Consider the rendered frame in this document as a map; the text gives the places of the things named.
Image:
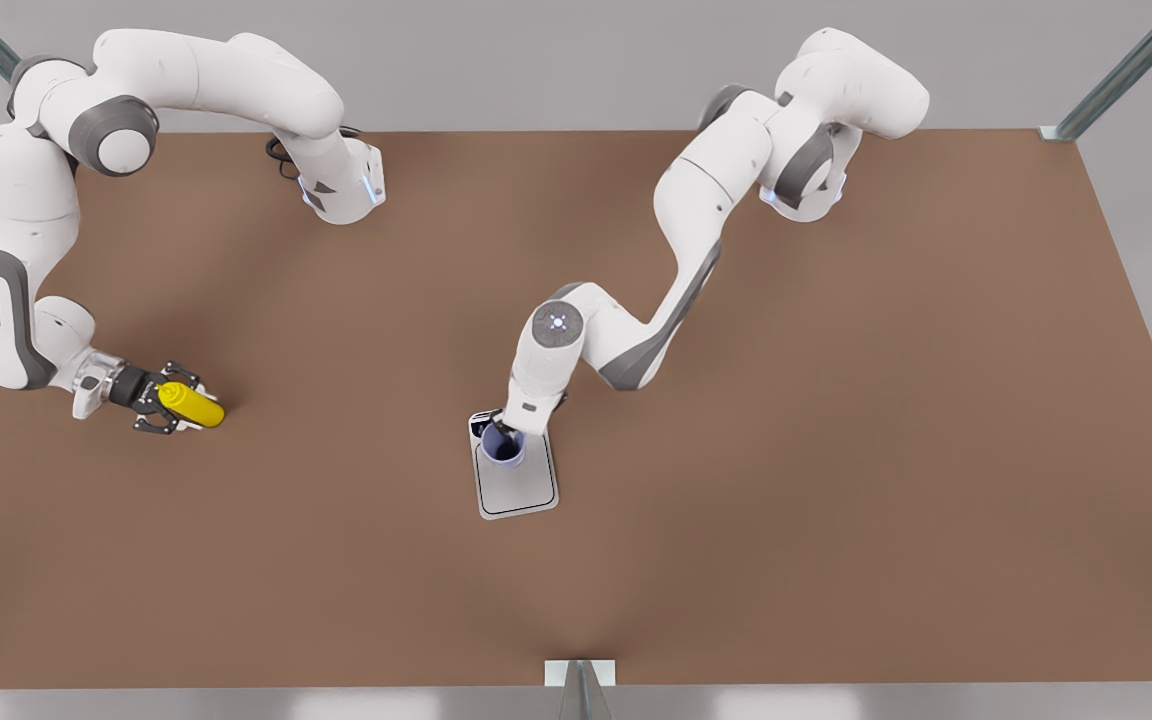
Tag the dark blue cup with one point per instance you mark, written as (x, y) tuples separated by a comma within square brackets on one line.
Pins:
[(504, 452)]

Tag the yellow sauce bottle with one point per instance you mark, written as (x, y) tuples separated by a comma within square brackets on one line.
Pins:
[(198, 406)]

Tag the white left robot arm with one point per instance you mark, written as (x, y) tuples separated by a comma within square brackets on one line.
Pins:
[(716, 190)]

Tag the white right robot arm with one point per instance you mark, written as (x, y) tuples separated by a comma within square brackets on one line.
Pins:
[(186, 75)]

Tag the grey kitchen scale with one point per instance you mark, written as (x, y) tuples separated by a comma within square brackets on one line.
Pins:
[(521, 488)]

